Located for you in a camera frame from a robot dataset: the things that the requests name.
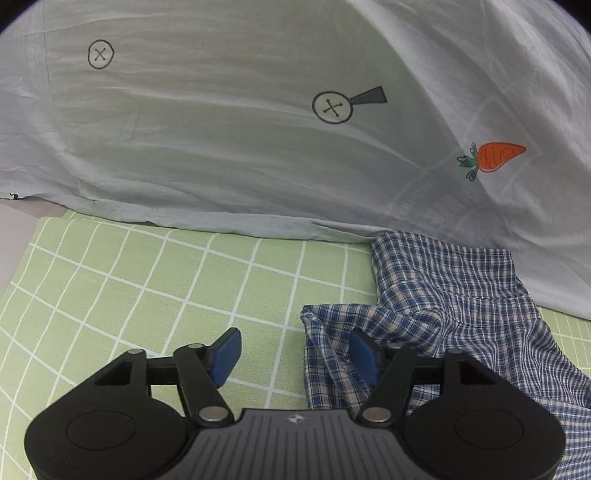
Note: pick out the blue plaid shirt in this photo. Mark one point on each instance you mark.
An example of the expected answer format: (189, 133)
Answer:
(461, 314)

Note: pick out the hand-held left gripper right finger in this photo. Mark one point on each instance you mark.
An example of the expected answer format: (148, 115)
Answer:
(362, 356)

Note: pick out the white printed blanket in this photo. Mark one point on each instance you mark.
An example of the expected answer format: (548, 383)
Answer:
(231, 138)

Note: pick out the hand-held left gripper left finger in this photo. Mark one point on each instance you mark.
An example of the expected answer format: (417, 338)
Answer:
(226, 356)

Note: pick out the green checked mat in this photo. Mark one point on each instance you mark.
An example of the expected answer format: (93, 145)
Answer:
(138, 286)

